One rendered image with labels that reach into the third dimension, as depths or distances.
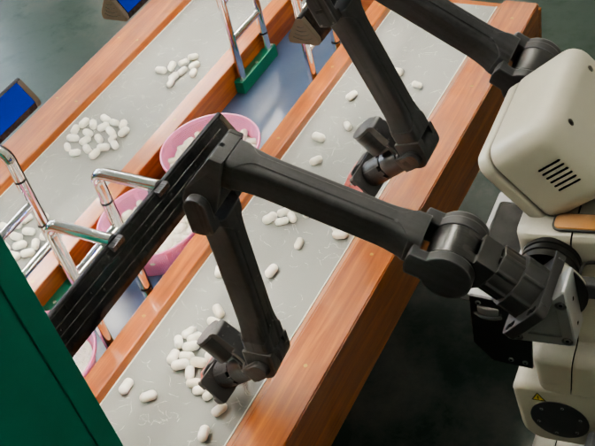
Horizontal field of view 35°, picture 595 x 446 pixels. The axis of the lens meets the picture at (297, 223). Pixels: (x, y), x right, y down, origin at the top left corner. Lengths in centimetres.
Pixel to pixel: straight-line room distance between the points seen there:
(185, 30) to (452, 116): 100
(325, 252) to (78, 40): 282
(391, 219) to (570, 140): 26
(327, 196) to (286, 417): 59
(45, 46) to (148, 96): 207
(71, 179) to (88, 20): 237
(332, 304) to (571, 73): 78
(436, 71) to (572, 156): 126
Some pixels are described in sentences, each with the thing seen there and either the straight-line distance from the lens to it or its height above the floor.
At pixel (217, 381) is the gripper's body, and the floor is 82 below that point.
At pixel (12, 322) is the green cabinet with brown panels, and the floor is 153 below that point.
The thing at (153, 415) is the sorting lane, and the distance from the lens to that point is 190.
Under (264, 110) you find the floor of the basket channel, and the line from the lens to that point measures 263.
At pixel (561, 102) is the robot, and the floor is 139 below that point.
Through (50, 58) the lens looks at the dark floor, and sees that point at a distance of 462.
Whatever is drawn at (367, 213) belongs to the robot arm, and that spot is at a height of 131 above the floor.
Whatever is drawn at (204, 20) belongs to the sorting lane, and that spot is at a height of 74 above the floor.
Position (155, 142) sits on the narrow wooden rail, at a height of 77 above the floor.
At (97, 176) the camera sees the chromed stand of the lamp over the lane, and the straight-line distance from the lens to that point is 185.
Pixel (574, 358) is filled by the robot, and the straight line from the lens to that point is 163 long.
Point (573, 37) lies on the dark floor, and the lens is 395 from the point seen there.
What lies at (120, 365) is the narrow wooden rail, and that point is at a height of 76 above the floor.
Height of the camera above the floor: 220
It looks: 43 degrees down
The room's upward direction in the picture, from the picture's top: 15 degrees counter-clockwise
